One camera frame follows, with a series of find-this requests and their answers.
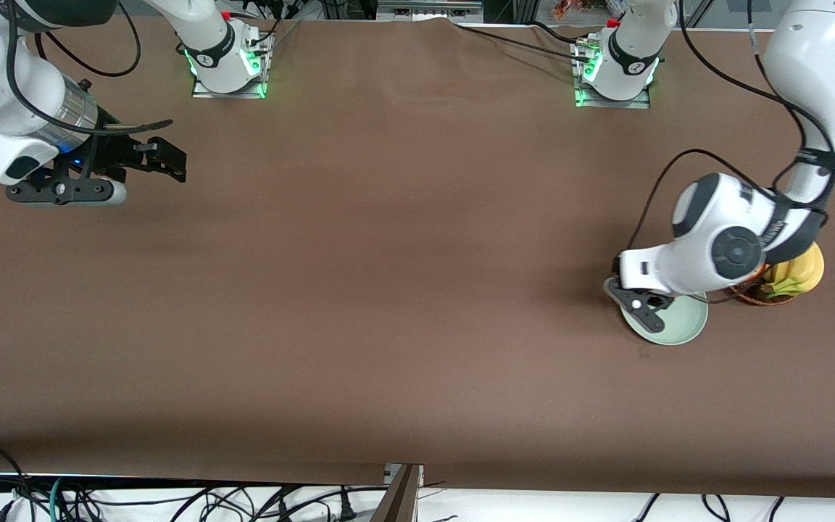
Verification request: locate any pale green plate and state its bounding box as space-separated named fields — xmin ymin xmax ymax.
xmin=620 ymin=294 xmax=709 ymax=346

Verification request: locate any brown table cover sheet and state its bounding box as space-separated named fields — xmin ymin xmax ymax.
xmin=0 ymin=13 xmax=835 ymax=500

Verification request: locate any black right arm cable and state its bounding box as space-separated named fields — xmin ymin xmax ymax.
xmin=4 ymin=0 xmax=174 ymax=138

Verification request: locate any short black table cable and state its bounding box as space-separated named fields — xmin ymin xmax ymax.
xmin=530 ymin=20 xmax=594 ymax=46

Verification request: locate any grey metal box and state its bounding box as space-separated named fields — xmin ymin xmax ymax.
xmin=376 ymin=0 xmax=484 ymax=22

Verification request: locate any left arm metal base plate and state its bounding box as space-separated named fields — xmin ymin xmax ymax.
xmin=573 ymin=36 xmax=652 ymax=109

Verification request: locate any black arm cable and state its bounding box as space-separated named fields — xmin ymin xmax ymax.
xmin=4 ymin=0 xmax=174 ymax=138
xmin=633 ymin=0 xmax=835 ymax=252

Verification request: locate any black cable with plug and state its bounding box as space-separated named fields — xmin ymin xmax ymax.
xmin=273 ymin=487 xmax=360 ymax=522

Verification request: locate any yellow banana bunch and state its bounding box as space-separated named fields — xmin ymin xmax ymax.
xmin=762 ymin=243 xmax=825 ymax=299

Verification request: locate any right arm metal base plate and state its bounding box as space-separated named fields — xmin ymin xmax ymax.
xmin=191 ymin=29 xmax=274 ymax=99

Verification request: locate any long black table cable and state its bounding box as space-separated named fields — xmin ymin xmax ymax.
xmin=450 ymin=18 xmax=599 ymax=63

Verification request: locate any aluminium frame profile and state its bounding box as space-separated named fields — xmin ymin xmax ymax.
xmin=370 ymin=464 xmax=424 ymax=522

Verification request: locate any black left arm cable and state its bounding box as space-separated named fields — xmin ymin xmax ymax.
xmin=633 ymin=0 xmax=835 ymax=252

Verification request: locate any brown wicker basket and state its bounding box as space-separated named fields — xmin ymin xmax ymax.
xmin=728 ymin=281 xmax=799 ymax=307

